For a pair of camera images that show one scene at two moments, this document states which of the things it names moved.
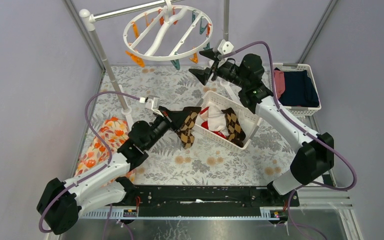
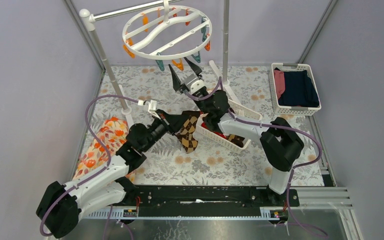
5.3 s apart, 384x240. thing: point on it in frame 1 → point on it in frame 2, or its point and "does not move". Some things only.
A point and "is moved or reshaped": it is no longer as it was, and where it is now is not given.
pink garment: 280,83 does not move
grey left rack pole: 90,19 does not move
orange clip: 138,60 → 130,42
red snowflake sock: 204,114 does not move
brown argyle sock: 185,135 is moved or reshaped
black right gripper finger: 202,75 → 177,83
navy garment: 299,89 does not move
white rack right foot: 226,83 does not move
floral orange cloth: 112,132 does not move
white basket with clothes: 296,89 does not move
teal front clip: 176,62 → 160,63
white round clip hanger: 168,33 does not move
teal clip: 208,46 → 197,58
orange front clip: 195,58 → 179,65
